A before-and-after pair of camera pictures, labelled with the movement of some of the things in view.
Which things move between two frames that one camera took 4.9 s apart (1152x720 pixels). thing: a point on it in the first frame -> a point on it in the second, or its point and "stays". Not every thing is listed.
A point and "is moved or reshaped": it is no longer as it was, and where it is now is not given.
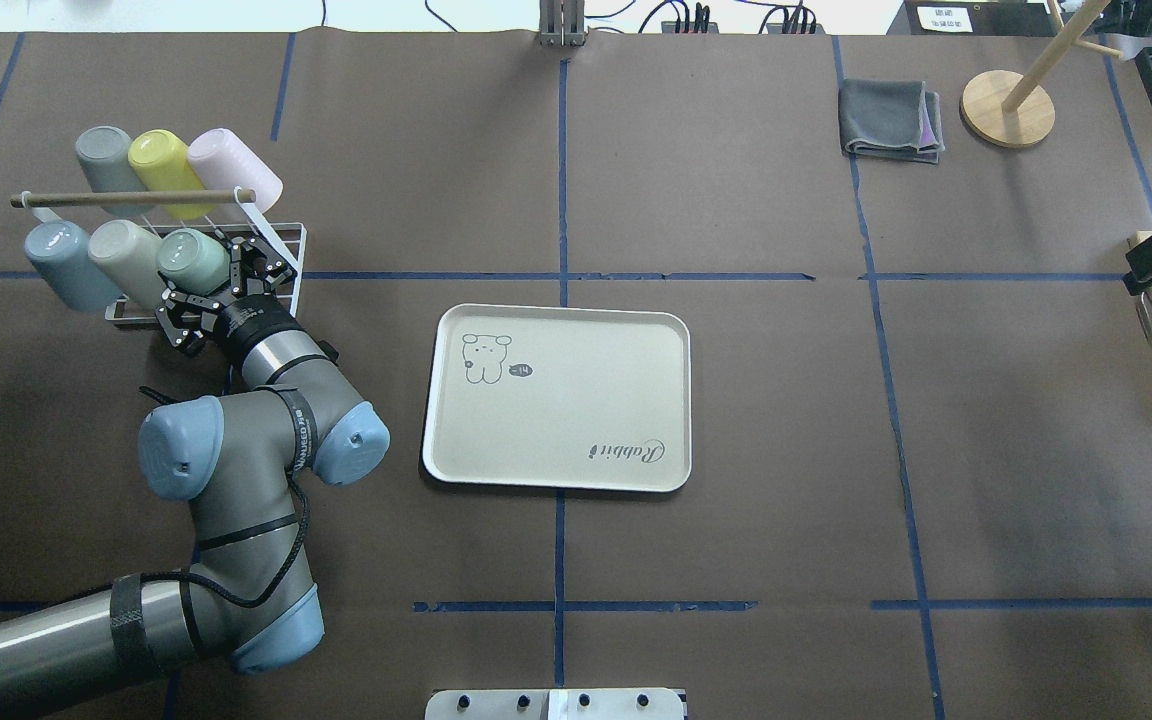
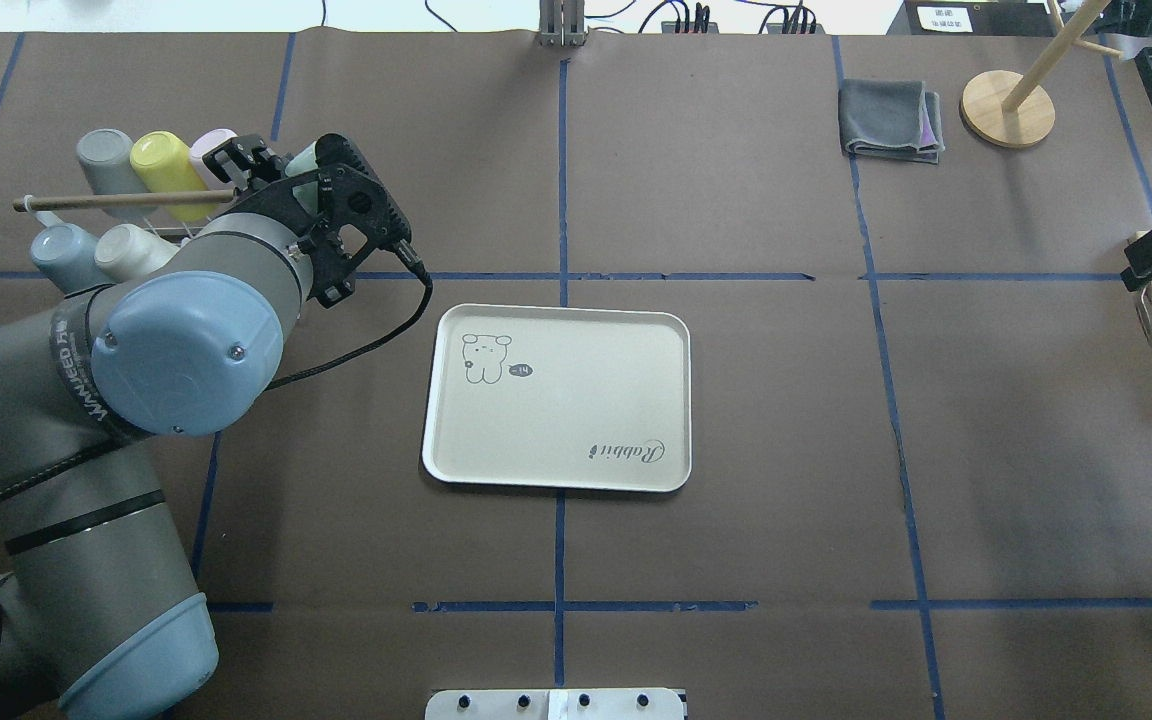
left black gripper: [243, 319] -> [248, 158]
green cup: [192, 262] is moved or reshaped
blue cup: [62, 254] stays
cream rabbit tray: [561, 398] stays
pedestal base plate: [555, 704] stays
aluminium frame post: [561, 23] stays
